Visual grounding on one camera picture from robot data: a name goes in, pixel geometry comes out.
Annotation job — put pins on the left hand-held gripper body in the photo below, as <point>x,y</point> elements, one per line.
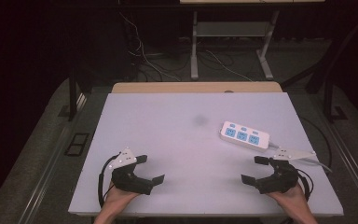
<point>127,182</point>

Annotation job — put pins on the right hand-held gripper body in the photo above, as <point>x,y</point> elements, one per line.
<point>281,180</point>

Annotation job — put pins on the person's left hand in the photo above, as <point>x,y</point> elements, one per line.
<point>118,196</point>

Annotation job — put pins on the person's right hand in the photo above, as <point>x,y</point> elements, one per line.
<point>289,197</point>

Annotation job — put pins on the white power strip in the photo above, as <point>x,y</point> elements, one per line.
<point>244,136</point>

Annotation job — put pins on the wooden table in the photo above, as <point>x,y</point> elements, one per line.
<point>195,87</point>

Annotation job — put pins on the black metal stand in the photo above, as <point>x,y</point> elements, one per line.
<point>331,93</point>
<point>72,99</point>

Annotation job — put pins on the black floor frame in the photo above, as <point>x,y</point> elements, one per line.
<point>77,144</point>

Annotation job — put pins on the metal floor rail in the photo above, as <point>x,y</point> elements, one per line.
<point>351,161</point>
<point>48,161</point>

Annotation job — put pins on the grey metal frame table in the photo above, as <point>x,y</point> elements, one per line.
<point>230,29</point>

